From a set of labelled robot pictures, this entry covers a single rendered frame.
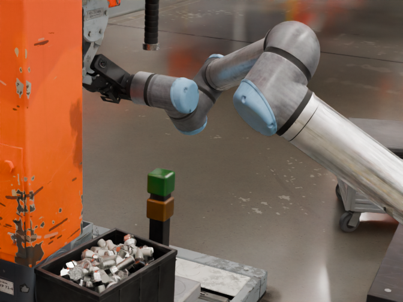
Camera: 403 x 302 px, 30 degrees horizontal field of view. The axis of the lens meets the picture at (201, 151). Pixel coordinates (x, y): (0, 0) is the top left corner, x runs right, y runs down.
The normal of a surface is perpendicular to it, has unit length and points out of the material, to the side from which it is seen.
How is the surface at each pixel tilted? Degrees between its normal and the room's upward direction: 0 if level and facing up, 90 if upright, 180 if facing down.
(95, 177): 0
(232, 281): 0
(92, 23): 90
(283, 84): 63
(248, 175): 0
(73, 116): 90
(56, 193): 90
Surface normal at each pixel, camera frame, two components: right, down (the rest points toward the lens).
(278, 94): 0.18, -0.07
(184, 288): 0.05, -0.94
